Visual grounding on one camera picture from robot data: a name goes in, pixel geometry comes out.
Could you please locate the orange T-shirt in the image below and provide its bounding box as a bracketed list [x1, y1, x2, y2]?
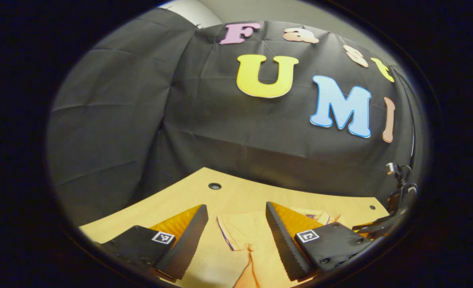
[216, 206, 345, 288]

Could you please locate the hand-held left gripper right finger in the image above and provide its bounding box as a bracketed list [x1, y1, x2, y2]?
[265, 202, 376, 281]

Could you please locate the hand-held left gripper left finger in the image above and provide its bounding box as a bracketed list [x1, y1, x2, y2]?
[96, 204, 209, 280]

